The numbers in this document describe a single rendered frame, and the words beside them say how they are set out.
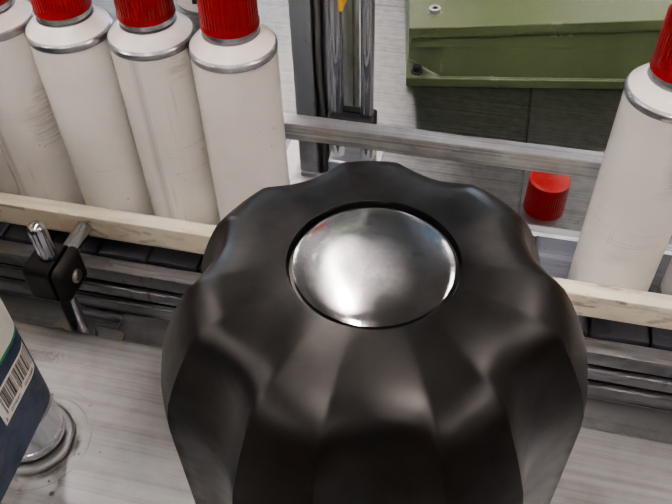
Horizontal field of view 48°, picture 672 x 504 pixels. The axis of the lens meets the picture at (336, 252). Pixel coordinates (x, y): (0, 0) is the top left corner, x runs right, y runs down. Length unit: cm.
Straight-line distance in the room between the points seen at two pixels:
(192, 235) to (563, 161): 25
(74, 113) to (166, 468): 22
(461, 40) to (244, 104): 36
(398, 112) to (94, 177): 33
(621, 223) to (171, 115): 28
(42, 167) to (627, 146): 38
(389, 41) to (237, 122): 43
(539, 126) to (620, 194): 30
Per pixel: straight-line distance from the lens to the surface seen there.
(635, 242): 48
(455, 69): 78
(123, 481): 46
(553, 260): 55
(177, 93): 48
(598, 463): 47
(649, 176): 45
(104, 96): 50
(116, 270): 56
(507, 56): 78
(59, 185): 57
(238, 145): 47
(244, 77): 44
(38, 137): 55
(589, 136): 75
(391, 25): 89
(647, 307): 50
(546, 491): 17
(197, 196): 53
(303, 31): 59
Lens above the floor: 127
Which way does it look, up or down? 46 degrees down
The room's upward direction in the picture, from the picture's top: 2 degrees counter-clockwise
